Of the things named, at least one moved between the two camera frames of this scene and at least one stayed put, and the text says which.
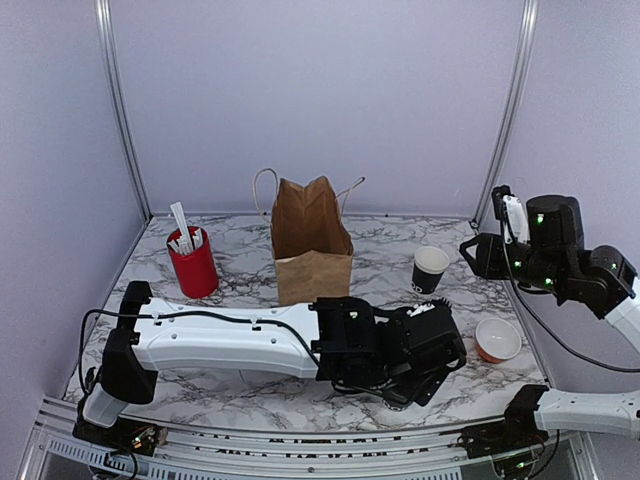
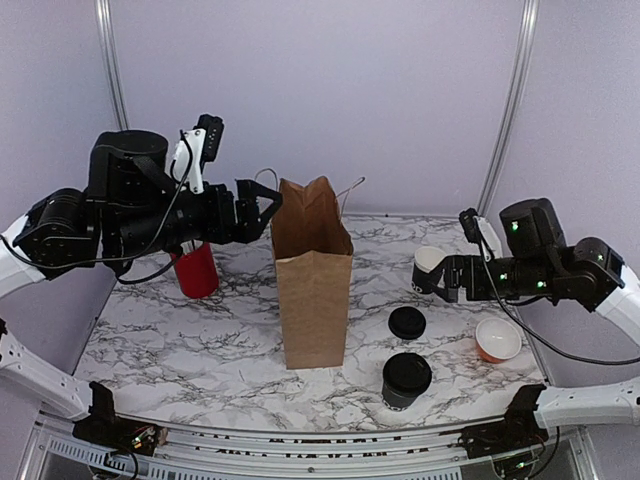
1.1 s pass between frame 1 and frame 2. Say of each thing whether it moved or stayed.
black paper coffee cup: stayed
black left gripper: moved
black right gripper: moved
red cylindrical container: stayed
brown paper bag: stayed
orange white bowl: stayed
